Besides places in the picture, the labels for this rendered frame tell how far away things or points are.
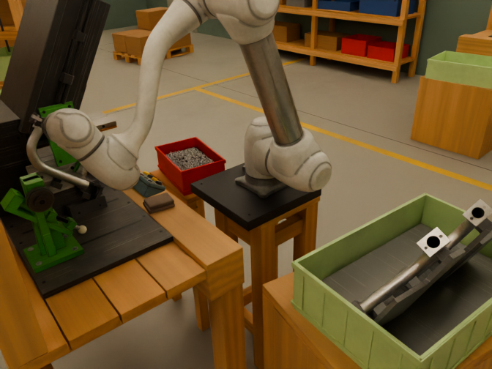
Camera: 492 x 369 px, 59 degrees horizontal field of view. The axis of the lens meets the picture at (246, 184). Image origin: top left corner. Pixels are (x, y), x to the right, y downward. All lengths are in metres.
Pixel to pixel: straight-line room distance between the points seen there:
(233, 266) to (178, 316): 1.10
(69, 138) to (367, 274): 0.93
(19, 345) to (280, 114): 0.93
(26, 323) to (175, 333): 1.32
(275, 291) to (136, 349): 1.13
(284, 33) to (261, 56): 6.39
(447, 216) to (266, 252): 0.66
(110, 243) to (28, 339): 0.44
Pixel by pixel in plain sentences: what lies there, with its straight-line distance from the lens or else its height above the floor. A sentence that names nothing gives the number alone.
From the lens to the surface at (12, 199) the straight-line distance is 1.37.
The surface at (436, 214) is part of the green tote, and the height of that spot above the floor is 0.90.
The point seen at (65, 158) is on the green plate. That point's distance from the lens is 1.67.
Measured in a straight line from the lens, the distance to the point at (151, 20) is 8.31.
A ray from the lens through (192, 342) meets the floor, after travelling 2.33.
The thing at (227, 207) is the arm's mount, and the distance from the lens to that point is 1.60.
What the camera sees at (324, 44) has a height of 0.34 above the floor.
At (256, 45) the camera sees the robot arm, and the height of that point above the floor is 1.49.
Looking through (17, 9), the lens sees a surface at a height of 1.32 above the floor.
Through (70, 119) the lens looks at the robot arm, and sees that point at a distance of 1.18.
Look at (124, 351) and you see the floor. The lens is 2.36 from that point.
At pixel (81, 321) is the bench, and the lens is 1.28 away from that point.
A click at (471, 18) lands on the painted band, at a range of 6.50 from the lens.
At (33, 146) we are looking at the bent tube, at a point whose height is 1.18.
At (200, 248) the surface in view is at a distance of 1.39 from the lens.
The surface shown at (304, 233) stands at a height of 0.68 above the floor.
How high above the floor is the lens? 1.74
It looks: 29 degrees down
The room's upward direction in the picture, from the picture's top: 2 degrees counter-clockwise
